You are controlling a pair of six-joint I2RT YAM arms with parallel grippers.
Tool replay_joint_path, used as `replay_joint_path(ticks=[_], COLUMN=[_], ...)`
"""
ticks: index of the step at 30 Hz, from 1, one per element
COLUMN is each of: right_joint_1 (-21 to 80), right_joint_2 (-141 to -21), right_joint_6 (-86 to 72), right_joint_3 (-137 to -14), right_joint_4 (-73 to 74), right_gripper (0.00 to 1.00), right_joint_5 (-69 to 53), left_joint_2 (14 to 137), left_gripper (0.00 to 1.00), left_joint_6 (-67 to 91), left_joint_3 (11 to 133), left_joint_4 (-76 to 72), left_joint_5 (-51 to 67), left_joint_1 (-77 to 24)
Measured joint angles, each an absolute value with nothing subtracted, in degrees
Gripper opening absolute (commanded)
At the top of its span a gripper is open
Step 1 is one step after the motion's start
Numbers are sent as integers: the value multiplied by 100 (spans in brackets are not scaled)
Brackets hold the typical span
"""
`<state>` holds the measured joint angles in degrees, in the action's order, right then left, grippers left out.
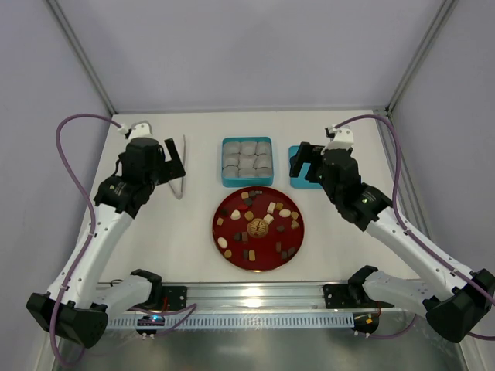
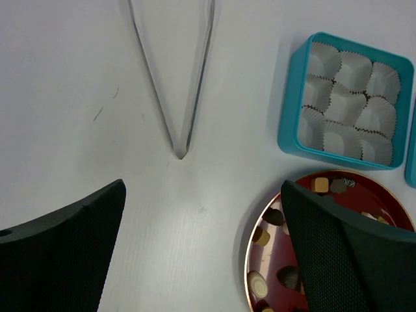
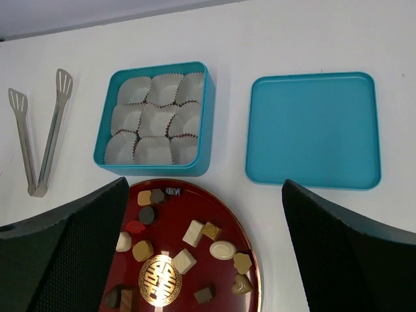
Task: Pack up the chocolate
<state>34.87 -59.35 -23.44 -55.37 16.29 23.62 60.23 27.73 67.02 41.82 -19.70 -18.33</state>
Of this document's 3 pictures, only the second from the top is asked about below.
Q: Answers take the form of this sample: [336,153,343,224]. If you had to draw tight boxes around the white oval swirl chocolate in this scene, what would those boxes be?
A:
[247,271,268,298]

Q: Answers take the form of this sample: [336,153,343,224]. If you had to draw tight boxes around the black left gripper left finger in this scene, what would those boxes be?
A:
[1,179,126,311]

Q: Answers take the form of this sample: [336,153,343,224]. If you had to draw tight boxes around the red round lacquer plate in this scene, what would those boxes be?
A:
[244,170,415,311]

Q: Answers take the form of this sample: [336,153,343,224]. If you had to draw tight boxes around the teal tin lid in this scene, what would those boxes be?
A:
[405,107,416,189]

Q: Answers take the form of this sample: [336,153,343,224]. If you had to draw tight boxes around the teal square tin box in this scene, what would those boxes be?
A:
[278,32,415,170]

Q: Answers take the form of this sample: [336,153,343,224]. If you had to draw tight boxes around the dark textured chocolate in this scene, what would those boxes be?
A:
[276,265,301,291]

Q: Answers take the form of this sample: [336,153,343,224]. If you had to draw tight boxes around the silver metal tongs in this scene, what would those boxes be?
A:
[129,1,216,159]

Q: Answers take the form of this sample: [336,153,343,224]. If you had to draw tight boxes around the tan round chocolate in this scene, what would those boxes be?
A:
[252,226,270,247]

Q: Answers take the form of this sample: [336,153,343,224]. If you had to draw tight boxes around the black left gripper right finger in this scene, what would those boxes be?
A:
[281,180,415,311]

